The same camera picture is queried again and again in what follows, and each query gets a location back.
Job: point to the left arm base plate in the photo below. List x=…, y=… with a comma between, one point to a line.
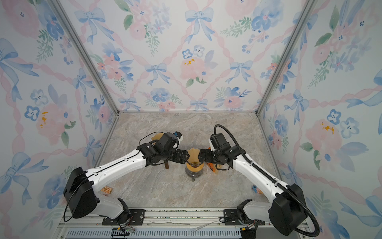
x=132, y=217

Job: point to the orange coffee filter pack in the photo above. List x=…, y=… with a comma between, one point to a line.
x=214, y=168

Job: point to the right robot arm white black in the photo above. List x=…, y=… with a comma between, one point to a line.
x=284, y=209

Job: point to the aluminium mounting rail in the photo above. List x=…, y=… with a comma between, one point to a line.
x=166, y=223

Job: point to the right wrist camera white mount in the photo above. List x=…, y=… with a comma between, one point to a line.
x=211, y=145

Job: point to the small colourful doll toy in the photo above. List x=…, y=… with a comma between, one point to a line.
x=257, y=190

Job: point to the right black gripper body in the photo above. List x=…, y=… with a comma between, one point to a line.
x=217, y=156

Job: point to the grey glass carafe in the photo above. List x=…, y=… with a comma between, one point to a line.
x=193, y=175

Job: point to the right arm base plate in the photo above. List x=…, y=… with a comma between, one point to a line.
x=234, y=217

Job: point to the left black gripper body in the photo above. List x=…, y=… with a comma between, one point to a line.
x=167, y=156

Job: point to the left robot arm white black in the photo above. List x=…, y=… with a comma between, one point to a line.
x=82, y=191

